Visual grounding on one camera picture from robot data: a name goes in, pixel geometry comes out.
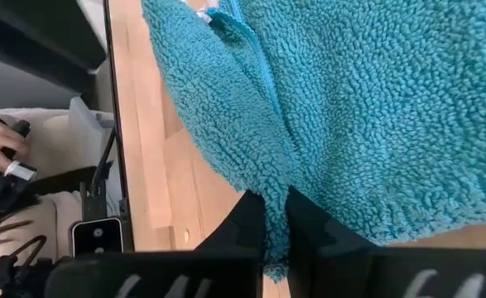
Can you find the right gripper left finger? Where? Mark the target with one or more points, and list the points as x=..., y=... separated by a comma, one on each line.
x=184, y=273

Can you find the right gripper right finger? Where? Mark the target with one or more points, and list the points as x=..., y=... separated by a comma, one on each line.
x=350, y=273

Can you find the teal microfiber towel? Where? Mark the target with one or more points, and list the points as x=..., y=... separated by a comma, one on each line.
x=350, y=103

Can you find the black power adapter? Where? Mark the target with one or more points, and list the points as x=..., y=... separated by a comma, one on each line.
x=97, y=236

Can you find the person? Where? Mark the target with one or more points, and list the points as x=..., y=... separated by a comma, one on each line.
x=52, y=140

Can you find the black metal bracket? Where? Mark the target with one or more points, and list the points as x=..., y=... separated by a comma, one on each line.
x=95, y=198

